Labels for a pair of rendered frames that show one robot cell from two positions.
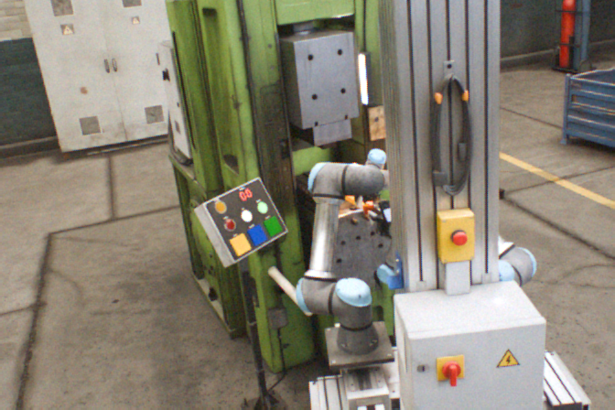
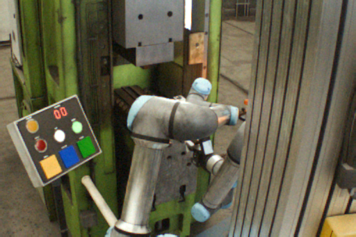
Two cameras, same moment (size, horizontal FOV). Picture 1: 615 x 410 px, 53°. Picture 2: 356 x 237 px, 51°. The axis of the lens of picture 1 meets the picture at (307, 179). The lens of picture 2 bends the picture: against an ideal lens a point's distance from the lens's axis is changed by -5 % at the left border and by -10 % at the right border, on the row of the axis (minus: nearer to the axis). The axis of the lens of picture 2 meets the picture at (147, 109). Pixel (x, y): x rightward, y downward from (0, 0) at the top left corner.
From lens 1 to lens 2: 1.02 m
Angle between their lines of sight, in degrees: 6
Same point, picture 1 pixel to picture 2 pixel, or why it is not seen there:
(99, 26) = not seen: outside the picture
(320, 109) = (145, 30)
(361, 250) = (170, 168)
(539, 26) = not seen: outside the picture
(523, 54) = not seen: hidden behind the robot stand
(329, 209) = (149, 153)
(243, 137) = (65, 52)
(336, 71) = not seen: outside the picture
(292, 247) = (106, 159)
